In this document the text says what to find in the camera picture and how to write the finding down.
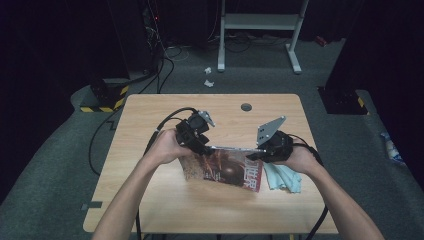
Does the person's right hand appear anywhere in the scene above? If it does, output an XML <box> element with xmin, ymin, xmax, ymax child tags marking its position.
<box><xmin>283</xmin><ymin>144</ymin><xmax>321</xmax><ymax>176</ymax></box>

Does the dark equipment rack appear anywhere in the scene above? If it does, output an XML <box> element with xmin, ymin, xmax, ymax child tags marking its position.
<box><xmin>106</xmin><ymin>0</ymin><xmax>161</xmax><ymax>76</ymax></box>

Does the light blue cloth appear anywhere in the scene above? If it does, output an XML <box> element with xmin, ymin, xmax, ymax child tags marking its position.
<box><xmin>262</xmin><ymin>162</ymin><xmax>303</xmax><ymax>194</ymax></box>

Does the black yellow striped stand base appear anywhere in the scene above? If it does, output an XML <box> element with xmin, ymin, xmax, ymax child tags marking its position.
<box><xmin>79</xmin><ymin>78</ymin><xmax>130</xmax><ymax>114</ymax></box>

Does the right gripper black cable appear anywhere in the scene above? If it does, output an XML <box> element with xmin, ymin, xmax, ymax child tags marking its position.
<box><xmin>288</xmin><ymin>133</ymin><xmax>329</xmax><ymax>240</ymax></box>

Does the small red object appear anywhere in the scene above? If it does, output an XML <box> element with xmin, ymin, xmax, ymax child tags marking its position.
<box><xmin>314</xmin><ymin>34</ymin><xmax>329</xmax><ymax>48</ymax></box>

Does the red cover magazine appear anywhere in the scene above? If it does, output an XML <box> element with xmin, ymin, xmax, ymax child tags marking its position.
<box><xmin>178</xmin><ymin>145</ymin><xmax>268</xmax><ymax>194</ymax></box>

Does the grey tape strip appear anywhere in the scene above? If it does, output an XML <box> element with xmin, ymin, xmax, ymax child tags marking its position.
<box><xmin>81</xmin><ymin>200</ymin><xmax>104</xmax><ymax>212</ymax></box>

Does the person's left hand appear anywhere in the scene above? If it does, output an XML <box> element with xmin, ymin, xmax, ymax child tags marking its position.
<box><xmin>146</xmin><ymin>129</ymin><xmax>194</xmax><ymax>166</ymax></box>

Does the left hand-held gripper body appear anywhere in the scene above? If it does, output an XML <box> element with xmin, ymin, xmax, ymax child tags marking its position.
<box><xmin>175</xmin><ymin>110</ymin><xmax>216</xmax><ymax>144</ymax></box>

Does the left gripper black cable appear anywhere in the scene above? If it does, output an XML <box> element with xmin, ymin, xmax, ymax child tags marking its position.
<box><xmin>134</xmin><ymin>106</ymin><xmax>199</xmax><ymax>240</ymax></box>

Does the black floor cable bundle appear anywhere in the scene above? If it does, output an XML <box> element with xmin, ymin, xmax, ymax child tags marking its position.
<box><xmin>138</xmin><ymin>49</ymin><xmax>176</xmax><ymax>95</ymax></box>

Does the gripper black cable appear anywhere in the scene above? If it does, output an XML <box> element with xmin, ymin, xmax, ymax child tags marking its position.
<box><xmin>288</xmin><ymin>133</ymin><xmax>329</xmax><ymax>240</ymax></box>
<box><xmin>134</xmin><ymin>106</ymin><xmax>199</xmax><ymax>240</ymax></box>

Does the white metal stand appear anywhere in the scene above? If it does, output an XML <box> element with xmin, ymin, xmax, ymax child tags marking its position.
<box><xmin>217</xmin><ymin>0</ymin><xmax>309</xmax><ymax>75</ymax></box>

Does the tangle of floor cables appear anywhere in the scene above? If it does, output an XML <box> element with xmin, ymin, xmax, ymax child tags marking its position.
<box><xmin>206</xmin><ymin>31</ymin><xmax>291</xmax><ymax>54</ymax></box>

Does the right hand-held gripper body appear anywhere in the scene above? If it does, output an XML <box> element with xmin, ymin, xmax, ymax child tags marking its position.
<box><xmin>256</xmin><ymin>115</ymin><xmax>294</xmax><ymax>163</ymax></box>

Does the white blue plastic packet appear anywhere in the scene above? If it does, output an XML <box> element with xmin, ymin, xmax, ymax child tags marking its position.
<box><xmin>379</xmin><ymin>131</ymin><xmax>406</xmax><ymax>165</ymax></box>

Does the dark curtain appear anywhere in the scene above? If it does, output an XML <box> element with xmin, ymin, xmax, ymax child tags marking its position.
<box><xmin>324</xmin><ymin>0</ymin><xmax>424</xmax><ymax>191</ymax></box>
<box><xmin>0</xmin><ymin>0</ymin><xmax>129</xmax><ymax>201</ymax></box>

